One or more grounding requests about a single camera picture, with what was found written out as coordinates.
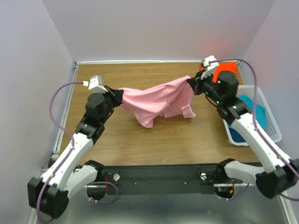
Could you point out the teal t shirt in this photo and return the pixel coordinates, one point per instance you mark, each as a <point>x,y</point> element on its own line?
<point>260,116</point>

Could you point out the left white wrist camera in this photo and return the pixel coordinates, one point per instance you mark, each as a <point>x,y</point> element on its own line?
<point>95,85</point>

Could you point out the aluminium frame rail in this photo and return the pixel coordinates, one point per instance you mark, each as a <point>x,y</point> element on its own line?
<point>33,217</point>

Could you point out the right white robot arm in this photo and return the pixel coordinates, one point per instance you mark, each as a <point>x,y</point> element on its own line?
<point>278,171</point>

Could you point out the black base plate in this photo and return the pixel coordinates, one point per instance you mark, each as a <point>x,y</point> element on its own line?
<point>166,179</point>

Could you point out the white plastic basket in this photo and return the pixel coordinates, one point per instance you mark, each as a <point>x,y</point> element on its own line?
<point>272,128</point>

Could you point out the pink t shirt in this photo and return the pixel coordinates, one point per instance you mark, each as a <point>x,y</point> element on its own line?
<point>166,100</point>

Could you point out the folded orange t shirt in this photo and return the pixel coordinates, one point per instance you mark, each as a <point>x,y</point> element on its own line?
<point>224,66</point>

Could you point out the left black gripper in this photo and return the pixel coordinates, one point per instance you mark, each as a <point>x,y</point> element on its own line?
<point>117,95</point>

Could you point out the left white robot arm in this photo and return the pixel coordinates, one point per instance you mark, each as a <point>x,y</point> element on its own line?
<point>50,193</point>

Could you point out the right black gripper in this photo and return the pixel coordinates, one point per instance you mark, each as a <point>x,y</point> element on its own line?
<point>196,82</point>

